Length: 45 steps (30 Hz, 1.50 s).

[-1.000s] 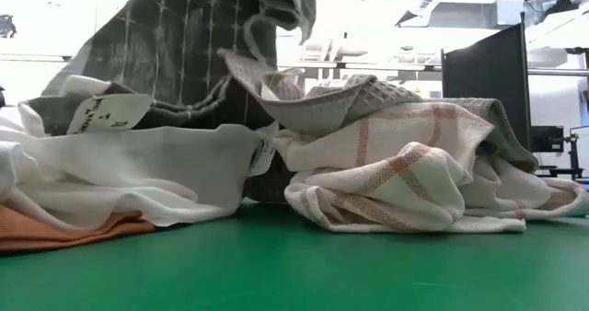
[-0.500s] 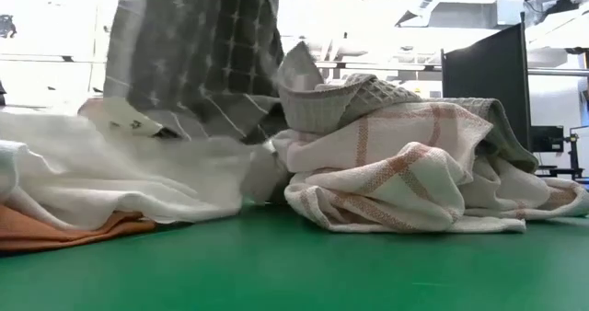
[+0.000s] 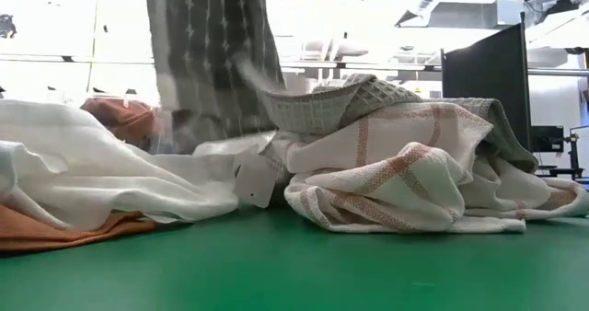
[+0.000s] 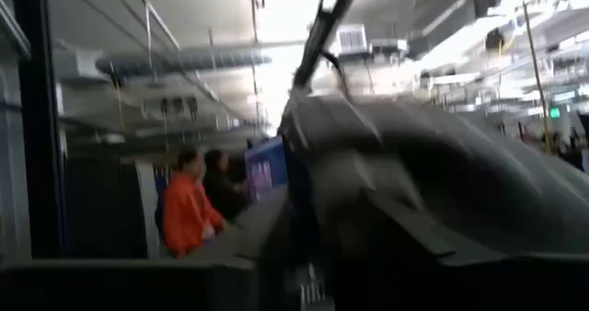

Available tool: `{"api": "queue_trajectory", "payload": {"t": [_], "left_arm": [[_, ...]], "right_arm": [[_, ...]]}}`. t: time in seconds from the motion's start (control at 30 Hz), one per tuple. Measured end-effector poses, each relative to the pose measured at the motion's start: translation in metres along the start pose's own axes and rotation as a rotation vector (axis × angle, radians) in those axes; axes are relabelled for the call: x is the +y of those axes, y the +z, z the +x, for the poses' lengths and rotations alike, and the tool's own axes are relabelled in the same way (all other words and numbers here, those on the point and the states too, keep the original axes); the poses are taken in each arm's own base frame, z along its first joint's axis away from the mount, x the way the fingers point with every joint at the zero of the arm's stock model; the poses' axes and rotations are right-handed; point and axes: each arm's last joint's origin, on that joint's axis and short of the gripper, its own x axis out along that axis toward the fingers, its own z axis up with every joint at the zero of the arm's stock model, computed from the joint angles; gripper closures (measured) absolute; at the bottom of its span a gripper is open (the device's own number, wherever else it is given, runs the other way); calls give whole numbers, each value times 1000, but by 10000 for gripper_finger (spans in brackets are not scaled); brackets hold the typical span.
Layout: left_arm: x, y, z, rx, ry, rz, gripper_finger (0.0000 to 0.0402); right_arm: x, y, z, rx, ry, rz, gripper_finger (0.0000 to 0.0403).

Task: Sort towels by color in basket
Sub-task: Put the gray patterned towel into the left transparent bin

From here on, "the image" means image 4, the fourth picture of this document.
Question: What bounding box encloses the white ceiling vent box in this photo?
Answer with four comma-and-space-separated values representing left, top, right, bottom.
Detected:
337, 22, 370, 55

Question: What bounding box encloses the yellow pole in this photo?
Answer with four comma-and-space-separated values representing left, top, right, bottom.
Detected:
522, 1, 553, 156

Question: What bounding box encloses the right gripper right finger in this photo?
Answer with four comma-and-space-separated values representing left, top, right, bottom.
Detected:
329, 190, 589, 311

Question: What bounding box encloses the dark grey towel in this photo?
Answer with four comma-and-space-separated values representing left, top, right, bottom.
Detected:
278, 89, 589, 266

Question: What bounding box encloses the person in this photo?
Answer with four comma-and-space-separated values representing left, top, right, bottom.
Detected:
202, 148, 252, 223
159, 147, 230, 259

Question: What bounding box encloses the blue screen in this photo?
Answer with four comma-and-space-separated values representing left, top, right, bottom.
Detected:
243, 135, 290, 202

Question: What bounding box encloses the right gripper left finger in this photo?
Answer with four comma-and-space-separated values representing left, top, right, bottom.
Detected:
0, 199, 324, 311

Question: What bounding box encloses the black frame post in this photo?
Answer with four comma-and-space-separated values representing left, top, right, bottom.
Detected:
12, 0, 66, 259

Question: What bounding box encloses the grey ceiling duct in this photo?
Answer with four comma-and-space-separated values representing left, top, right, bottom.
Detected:
95, 47, 273, 78

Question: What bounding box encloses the black overhead bar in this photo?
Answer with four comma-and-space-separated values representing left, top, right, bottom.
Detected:
291, 0, 365, 92

